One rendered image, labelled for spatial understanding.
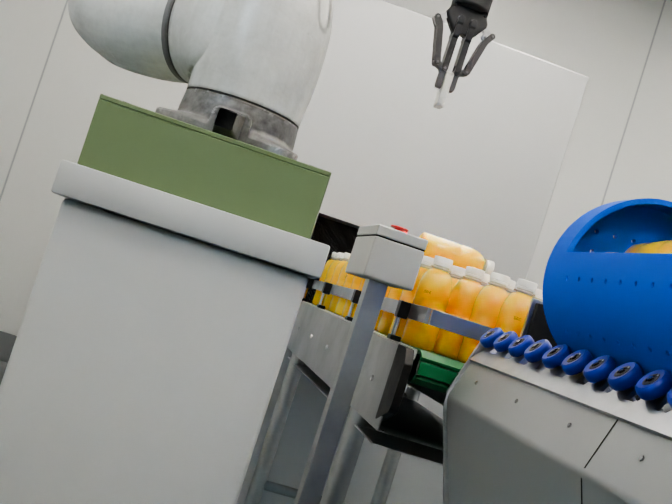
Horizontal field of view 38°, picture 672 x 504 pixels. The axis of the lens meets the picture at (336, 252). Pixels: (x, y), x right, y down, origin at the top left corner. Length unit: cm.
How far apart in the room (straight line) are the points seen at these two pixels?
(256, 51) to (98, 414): 47
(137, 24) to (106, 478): 58
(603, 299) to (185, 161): 57
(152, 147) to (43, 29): 507
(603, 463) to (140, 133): 66
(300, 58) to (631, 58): 520
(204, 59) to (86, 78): 485
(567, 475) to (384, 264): 68
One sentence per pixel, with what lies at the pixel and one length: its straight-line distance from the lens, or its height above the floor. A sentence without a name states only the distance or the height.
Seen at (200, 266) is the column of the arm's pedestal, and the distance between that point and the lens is 112.
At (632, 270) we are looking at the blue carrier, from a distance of 125.
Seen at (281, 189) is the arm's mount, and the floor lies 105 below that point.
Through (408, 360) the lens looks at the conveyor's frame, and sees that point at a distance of 177.
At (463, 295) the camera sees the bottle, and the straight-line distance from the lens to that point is 196.
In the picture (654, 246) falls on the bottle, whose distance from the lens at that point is 147.
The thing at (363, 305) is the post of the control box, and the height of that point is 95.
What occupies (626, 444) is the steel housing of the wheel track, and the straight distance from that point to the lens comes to 118.
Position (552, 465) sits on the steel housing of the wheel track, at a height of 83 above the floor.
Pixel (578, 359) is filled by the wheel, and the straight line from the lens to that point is 139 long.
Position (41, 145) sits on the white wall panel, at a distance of 607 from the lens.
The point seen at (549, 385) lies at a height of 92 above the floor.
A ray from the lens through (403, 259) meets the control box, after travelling 182.
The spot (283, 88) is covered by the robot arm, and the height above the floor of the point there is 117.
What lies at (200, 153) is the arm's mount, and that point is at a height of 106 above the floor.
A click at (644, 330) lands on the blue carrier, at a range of 122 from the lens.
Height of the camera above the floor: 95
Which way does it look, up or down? 3 degrees up
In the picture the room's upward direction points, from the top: 18 degrees clockwise
